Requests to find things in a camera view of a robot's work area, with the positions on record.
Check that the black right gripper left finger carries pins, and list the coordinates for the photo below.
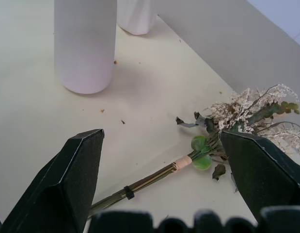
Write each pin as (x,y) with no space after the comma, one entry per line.
(65,179)

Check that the dried flower bouquet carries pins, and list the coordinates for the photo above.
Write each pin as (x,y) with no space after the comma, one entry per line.
(205,145)

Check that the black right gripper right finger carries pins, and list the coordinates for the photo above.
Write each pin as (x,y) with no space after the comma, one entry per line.
(258,170)

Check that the tall white cylindrical vase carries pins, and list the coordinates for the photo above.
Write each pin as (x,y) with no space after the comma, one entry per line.
(84,43)

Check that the white ribbed ceramic vase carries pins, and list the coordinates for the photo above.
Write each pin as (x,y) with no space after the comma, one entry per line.
(137,14)

